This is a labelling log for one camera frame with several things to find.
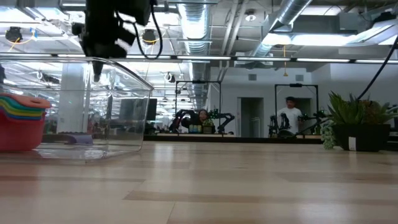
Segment left arm's black gripper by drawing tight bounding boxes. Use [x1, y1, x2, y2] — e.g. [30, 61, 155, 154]
[71, 0, 136, 83]

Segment orange measuring cup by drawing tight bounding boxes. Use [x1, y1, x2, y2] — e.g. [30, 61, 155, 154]
[0, 93, 52, 110]

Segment red measuring cup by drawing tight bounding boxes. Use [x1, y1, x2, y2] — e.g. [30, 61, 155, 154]
[0, 109, 47, 152]

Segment clear plastic bin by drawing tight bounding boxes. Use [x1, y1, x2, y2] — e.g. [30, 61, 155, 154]
[0, 57, 155, 161]

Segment black monitor screen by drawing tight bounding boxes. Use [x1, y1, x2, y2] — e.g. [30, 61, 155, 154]
[146, 98, 158, 122]

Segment purple background object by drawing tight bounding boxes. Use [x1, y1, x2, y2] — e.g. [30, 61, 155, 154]
[67, 133, 94, 146]

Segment person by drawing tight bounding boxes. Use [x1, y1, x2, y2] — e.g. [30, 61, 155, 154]
[186, 108, 215, 134]
[276, 96, 303, 138]

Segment black background robot arms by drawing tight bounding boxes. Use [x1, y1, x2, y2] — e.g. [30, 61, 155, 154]
[169, 108, 236, 134]
[269, 111, 327, 138]

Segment green succulent plant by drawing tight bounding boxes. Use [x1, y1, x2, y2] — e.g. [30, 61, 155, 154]
[320, 90, 398, 150]

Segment black plant pot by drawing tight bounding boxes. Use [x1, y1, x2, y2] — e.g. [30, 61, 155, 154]
[331, 123, 391, 152]

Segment black ceiling cable reel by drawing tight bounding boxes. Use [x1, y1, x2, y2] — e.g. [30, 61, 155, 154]
[142, 29, 157, 46]
[5, 26, 24, 44]

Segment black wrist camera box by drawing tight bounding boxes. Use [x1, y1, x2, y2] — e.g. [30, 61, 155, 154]
[116, 0, 152, 26]

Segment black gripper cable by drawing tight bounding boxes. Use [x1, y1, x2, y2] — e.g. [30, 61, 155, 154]
[114, 0, 164, 60]

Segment black background rig frame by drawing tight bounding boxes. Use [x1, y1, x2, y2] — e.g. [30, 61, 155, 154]
[274, 83, 319, 125]
[175, 80, 222, 118]

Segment wide silver ceiling duct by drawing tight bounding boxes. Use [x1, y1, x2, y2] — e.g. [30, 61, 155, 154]
[177, 2, 213, 110]

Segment yellow hanging ceiling cord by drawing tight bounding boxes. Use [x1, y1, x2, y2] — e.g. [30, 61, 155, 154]
[282, 45, 289, 77]

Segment spiral silver ceiling duct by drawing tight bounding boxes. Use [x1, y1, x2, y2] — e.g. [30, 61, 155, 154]
[251, 0, 313, 58]

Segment long black hanging cable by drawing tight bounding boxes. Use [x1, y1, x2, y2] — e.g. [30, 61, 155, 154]
[295, 35, 398, 138]

